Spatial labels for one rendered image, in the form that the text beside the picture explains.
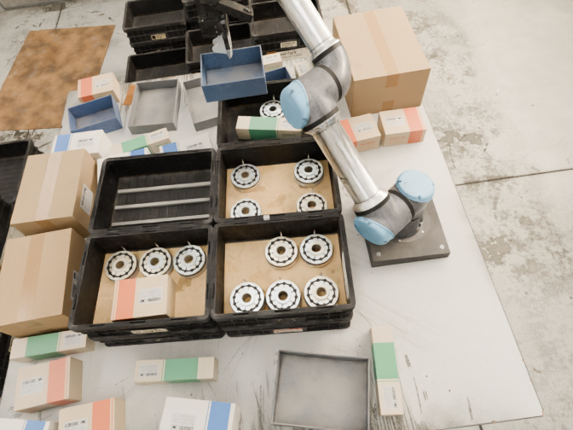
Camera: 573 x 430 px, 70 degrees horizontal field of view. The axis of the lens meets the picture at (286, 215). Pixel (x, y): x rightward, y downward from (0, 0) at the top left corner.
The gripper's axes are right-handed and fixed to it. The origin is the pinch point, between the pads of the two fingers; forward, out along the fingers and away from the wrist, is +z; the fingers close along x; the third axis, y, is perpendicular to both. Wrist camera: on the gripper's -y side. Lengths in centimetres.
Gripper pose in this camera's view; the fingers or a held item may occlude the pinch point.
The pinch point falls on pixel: (231, 54)
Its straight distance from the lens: 145.5
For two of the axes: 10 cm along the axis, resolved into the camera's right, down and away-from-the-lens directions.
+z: 0.9, 5.7, 8.2
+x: 0.8, 8.1, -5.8
